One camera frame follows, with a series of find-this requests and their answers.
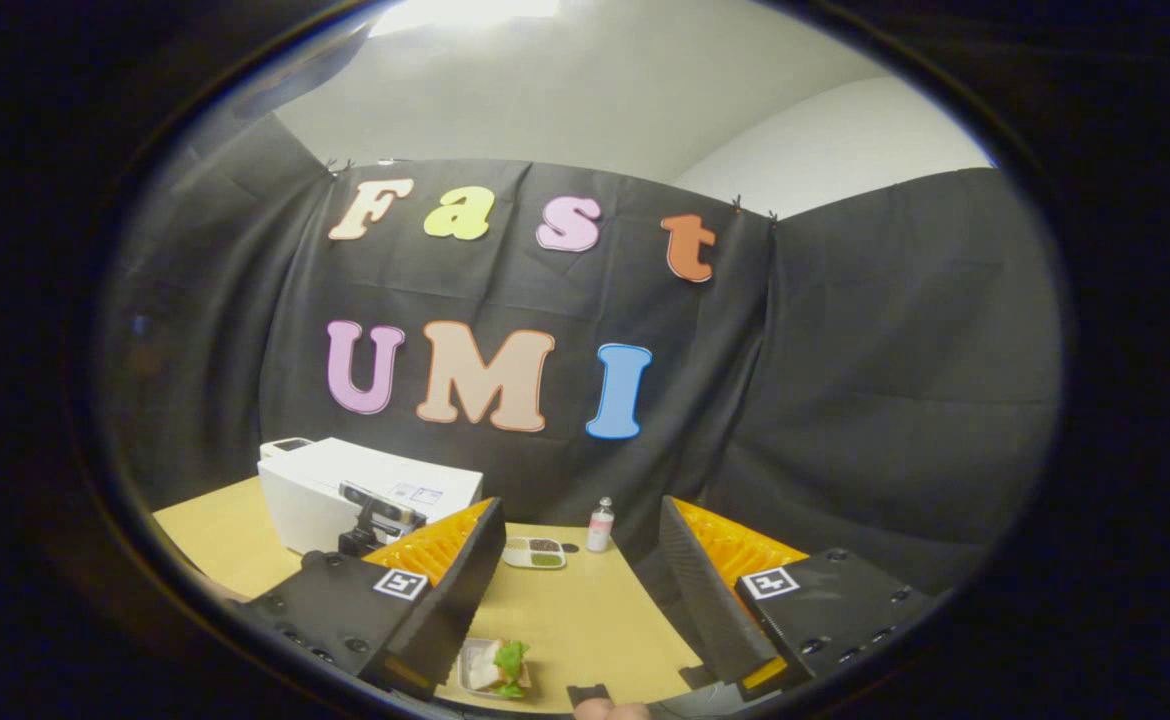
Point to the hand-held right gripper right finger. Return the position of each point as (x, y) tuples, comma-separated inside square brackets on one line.
[(710, 600)]

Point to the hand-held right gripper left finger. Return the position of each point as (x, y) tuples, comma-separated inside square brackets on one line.
[(455, 600)]

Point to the white microwave oven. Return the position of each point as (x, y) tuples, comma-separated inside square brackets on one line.
[(305, 500)]

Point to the small white rectangular dish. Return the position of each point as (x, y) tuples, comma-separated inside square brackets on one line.
[(465, 675)]

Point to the small black table clip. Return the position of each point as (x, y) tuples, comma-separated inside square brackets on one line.
[(588, 695), (695, 677)]

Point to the white divided sauce plate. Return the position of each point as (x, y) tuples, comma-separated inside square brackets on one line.
[(535, 553)]

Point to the white toaster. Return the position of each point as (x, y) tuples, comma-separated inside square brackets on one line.
[(285, 446)]

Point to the small clear bottle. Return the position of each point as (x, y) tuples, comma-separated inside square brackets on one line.
[(600, 525)]

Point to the black backdrop cloth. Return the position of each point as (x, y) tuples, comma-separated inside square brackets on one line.
[(895, 380)]

